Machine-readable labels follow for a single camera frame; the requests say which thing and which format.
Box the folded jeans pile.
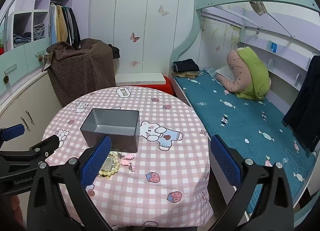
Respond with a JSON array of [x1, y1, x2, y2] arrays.
[[12, 32, 32, 48]]

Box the pink quilt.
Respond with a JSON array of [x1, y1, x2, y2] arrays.
[[216, 50, 253, 94]]

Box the teal printed bed sheet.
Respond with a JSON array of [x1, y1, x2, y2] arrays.
[[172, 69, 317, 196]]

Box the dark navy hanging coat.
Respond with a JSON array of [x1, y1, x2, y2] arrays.
[[282, 55, 320, 153]]

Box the yellow hanging garment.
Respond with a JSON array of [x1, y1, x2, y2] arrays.
[[56, 6, 68, 44]]

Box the white wardrobe doors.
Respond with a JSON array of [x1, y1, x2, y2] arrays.
[[87, 0, 200, 77]]

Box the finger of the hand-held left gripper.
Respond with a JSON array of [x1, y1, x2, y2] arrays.
[[0, 123, 25, 142], [27, 135, 60, 164]]

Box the grey metal tin box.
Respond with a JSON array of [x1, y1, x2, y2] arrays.
[[80, 108, 140, 153]]

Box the black cloth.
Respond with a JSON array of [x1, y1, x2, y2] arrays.
[[107, 44, 121, 60]]

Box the person's left forearm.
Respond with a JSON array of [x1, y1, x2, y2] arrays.
[[0, 193, 28, 231]]

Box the green quilt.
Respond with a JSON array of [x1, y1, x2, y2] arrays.
[[236, 46, 272, 100]]

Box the folded black clothes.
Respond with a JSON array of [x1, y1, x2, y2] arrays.
[[172, 59, 200, 74]]

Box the gold oval pendant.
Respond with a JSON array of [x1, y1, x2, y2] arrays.
[[101, 155, 117, 173]]

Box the light blue hanging garment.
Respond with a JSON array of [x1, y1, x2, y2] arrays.
[[49, 5, 58, 47]]

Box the white pillow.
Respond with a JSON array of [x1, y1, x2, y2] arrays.
[[215, 66, 237, 82]]

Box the green hanging garment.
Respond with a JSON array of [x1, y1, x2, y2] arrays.
[[62, 6, 72, 44]]

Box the lilac bed shelf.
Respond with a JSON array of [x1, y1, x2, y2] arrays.
[[239, 31, 313, 92]]

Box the pale green drawer cabinet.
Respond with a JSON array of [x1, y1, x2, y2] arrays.
[[0, 45, 63, 146]]

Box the folded tan clothes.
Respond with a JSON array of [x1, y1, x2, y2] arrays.
[[172, 71, 204, 80]]

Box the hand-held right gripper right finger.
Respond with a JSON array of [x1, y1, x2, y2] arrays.
[[211, 135, 295, 231]]

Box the folded grey blue clothes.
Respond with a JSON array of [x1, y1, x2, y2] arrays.
[[32, 23, 47, 42]]

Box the white board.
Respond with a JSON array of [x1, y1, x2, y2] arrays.
[[115, 72, 168, 86]]

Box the black hanging garment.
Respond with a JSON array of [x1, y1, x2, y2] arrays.
[[68, 7, 81, 49]]

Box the brown striped garment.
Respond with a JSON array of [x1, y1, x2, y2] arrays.
[[45, 38, 117, 108]]

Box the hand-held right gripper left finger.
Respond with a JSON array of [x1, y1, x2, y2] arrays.
[[27, 135, 113, 231]]

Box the beige hanging pouch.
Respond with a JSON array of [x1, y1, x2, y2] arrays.
[[250, 1, 268, 16]]

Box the yellow bead bracelet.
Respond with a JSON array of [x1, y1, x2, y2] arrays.
[[99, 151, 122, 178]]

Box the red plastic stool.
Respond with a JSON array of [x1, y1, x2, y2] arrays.
[[130, 76, 175, 95]]

